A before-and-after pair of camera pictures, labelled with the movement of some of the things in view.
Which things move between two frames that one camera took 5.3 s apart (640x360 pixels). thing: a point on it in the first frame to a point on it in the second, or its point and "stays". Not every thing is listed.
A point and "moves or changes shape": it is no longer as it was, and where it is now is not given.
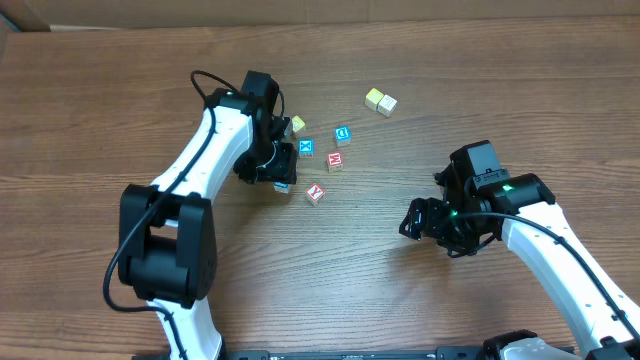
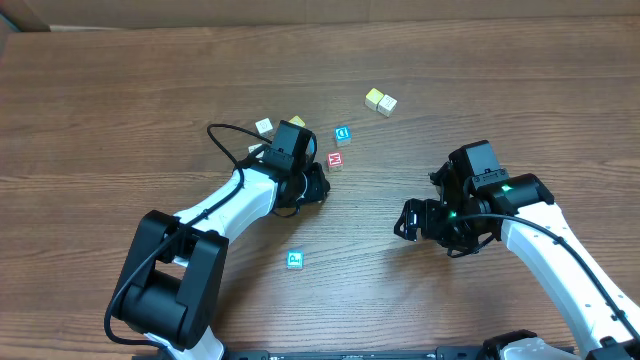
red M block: [335, 161] stays
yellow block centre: [297, 123] stays
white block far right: [386, 105] stays
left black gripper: [279, 163] to [316, 185]
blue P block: [281, 187] moves or changes shape
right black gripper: [425, 218] stays
